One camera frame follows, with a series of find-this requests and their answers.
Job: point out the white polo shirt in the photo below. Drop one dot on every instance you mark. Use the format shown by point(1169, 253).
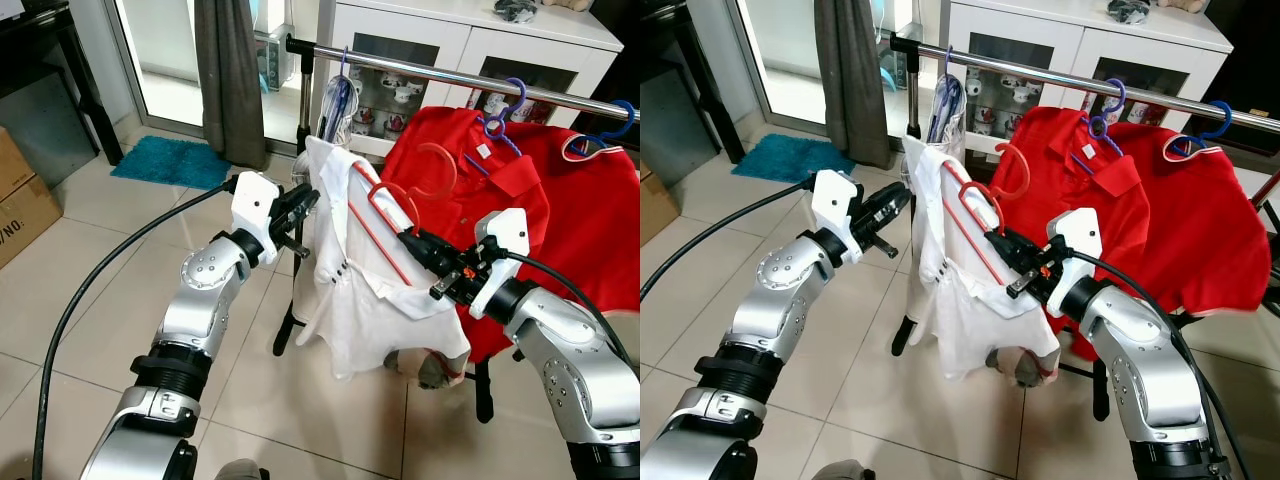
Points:
point(340, 300)
point(950, 320)

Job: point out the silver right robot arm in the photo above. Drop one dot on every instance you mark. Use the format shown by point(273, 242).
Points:
point(570, 350)
point(1140, 360)

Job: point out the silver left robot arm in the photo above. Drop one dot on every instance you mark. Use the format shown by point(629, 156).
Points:
point(195, 300)
point(760, 320)

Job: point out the purple hanger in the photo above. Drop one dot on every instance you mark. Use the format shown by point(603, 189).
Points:
point(491, 127)
point(1098, 127)

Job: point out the blue hanger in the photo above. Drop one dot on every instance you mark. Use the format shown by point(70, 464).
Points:
point(600, 138)
point(1200, 138)

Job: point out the red polo shirt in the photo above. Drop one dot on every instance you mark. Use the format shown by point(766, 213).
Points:
point(1060, 140)
point(500, 195)

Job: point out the beige cloth piece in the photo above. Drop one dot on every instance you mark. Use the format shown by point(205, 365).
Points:
point(1025, 368)
point(430, 370)

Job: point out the clear plastic garment bag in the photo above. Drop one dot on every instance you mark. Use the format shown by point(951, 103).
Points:
point(948, 105)
point(338, 105)

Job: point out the teal floor mat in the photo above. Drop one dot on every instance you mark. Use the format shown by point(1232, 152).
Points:
point(170, 162)
point(785, 158)

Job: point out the grey curtain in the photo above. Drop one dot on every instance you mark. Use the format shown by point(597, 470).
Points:
point(852, 80)
point(230, 80)

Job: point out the red shirt white-trimmed collar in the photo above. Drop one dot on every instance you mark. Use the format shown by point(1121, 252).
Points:
point(1200, 240)
point(590, 230)

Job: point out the small printed cardboard box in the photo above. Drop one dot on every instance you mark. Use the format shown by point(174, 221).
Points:
point(25, 225)
point(655, 210)

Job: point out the white glass-door cabinet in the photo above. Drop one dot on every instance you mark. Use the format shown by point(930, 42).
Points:
point(1060, 20)
point(440, 20)

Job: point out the dark grey bundle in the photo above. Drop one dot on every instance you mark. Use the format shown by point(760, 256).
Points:
point(515, 10)
point(1128, 10)

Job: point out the grey robot foot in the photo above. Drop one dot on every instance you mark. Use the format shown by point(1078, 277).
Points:
point(845, 472)
point(240, 472)

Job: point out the black desk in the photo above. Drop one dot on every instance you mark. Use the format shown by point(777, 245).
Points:
point(40, 40)
point(670, 50)

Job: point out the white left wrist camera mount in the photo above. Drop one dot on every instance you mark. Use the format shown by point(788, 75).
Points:
point(255, 205)
point(835, 205)

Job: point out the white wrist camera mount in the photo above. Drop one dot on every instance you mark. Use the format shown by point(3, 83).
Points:
point(255, 205)
point(1075, 235)
point(505, 235)
point(835, 205)

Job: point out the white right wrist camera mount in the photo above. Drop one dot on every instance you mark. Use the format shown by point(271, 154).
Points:
point(505, 235)
point(1075, 235)

